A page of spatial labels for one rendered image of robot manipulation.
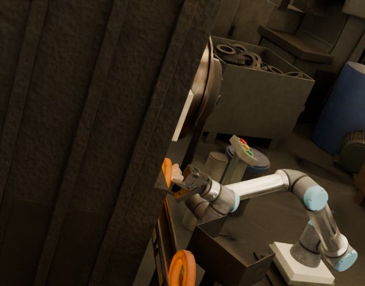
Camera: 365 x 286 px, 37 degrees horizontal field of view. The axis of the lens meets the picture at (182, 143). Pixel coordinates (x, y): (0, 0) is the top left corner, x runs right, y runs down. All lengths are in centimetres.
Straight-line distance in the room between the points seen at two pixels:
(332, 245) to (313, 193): 49
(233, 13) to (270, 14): 63
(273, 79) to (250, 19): 174
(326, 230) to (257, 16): 380
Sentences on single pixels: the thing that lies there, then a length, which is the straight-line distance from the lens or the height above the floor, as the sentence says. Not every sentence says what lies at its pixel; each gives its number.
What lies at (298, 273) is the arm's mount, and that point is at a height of 17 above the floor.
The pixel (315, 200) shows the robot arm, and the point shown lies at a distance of 269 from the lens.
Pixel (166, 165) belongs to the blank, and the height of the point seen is 84.
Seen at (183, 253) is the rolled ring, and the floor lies 77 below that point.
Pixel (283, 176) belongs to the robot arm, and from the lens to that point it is 273.
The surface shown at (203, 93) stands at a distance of 211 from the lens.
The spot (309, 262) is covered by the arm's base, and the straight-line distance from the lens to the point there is 333.
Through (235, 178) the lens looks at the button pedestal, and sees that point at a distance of 338.
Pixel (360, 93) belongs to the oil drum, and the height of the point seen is 70.
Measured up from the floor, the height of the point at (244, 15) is 84.
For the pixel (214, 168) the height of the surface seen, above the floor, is 47.
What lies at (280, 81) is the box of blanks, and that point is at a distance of 485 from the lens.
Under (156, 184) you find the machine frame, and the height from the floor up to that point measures 87.
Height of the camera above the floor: 180
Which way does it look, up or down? 23 degrees down
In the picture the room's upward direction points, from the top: 21 degrees clockwise
